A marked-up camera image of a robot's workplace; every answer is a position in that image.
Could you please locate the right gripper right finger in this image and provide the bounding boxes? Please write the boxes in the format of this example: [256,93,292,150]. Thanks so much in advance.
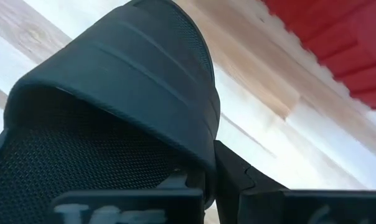
[213,139,376,224]

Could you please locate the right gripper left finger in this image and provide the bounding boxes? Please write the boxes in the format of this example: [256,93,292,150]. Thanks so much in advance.
[49,172,206,224]

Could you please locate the black slide sandal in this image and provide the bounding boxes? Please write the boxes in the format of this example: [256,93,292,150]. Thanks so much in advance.
[0,0,222,224]

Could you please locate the red plastic bin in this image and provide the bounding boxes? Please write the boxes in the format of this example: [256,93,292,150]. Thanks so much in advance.
[261,0,376,110]

